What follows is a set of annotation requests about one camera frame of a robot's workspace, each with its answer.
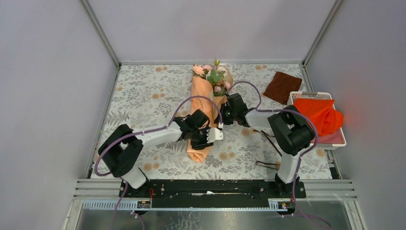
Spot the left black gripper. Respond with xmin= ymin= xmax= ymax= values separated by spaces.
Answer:
xmin=189 ymin=126 xmax=214 ymax=151

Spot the peach wrapping paper sheet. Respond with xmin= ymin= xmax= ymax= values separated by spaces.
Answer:
xmin=186 ymin=65 xmax=235 ymax=163

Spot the pink fake rose spray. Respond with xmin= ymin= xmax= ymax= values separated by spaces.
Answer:
xmin=204 ymin=66 xmax=234 ymax=97

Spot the large pink fake rose stem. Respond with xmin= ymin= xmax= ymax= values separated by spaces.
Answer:
xmin=192 ymin=65 xmax=212 ymax=78

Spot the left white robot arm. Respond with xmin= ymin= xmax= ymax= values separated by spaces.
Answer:
xmin=98 ymin=109 xmax=213 ymax=197

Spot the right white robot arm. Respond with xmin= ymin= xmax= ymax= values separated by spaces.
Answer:
xmin=214 ymin=93 xmax=318 ymax=197

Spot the dark brown ribbon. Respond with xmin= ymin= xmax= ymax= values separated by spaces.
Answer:
xmin=253 ymin=128 xmax=283 ymax=171

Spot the floral patterned table mat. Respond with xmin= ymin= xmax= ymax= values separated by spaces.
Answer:
xmin=91 ymin=63 xmax=333 ymax=180

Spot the brown towel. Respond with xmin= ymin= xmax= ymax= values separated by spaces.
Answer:
xmin=263 ymin=72 xmax=302 ymax=105

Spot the white plastic basket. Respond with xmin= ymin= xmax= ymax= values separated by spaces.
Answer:
xmin=287 ymin=91 xmax=347 ymax=150

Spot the orange cloth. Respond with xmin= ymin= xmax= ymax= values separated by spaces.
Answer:
xmin=293 ymin=98 xmax=344 ymax=136

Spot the pink cloth in basket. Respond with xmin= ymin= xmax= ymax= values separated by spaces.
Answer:
xmin=318 ymin=129 xmax=345 ymax=144

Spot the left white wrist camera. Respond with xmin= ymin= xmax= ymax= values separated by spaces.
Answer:
xmin=206 ymin=123 xmax=224 ymax=143

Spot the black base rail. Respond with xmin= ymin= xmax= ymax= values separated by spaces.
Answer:
xmin=119 ymin=179 xmax=306 ymax=208

